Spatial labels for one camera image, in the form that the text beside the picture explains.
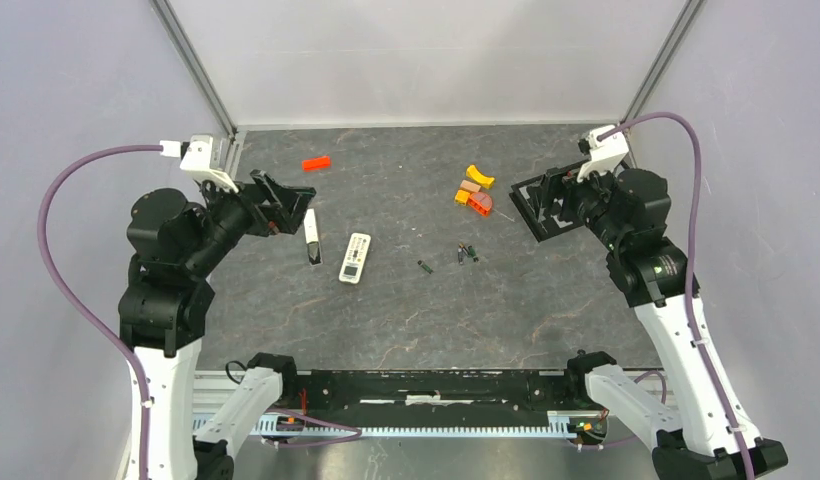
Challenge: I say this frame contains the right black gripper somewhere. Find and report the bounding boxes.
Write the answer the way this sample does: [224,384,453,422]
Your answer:
[527,155,627,250]

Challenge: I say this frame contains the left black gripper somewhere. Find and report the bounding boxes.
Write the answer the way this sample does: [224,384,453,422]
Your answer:
[185,165,316,271]

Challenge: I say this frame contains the beige remote control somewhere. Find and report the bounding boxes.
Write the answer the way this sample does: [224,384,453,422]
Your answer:
[338,233,371,285]

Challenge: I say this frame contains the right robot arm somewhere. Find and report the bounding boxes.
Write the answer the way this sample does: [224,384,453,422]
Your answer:
[510,164,788,479]

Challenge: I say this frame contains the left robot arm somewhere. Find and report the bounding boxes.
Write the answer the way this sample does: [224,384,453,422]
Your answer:
[118,170,316,479]

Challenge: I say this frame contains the white and black stick remote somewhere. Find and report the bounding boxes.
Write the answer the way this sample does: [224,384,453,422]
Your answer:
[303,208,322,265]

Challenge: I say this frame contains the black white checkerboard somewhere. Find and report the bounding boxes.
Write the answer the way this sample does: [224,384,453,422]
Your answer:
[509,160,618,242]

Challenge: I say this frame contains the orange semicircle block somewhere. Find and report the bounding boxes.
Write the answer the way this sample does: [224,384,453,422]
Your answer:
[466,191,494,217]

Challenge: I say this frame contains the red rectangular block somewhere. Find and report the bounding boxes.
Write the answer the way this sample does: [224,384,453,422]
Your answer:
[301,156,332,172]

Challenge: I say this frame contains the tan small block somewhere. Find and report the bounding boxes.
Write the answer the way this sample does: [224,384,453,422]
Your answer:
[459,180,482,193]

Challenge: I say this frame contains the yellow small block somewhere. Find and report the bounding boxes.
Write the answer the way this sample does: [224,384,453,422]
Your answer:
[454,190,471,206]

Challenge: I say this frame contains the yellow curved block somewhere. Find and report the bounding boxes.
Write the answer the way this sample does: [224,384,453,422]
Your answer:
[466,164,496,189]

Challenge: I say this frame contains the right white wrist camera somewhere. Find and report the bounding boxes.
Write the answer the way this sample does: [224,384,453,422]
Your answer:
[577,125,630,183]

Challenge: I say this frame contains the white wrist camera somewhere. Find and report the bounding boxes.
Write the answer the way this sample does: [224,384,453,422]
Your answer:
[159,134,239,193]
[577,125,630,183]

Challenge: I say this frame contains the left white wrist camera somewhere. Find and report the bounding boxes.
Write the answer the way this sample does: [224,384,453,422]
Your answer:
[159,134,239,193]

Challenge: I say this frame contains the left aluminium frame post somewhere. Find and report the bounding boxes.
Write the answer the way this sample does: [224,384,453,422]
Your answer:
[150,0,238,138]

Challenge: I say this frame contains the aluminium frame post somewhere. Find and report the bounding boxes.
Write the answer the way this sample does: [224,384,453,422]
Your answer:
[623,0,707,121]
[150,0,238,138]

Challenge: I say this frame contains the grey slotted cable duct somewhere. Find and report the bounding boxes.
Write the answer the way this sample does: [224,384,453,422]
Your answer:
[191,410,584,440]

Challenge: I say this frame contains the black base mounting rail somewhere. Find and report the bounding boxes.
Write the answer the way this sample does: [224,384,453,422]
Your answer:
[235,369,604,429]

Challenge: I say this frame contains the right aluminium frame post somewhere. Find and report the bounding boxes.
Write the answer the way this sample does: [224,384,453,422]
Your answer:
[623,0,707,121]

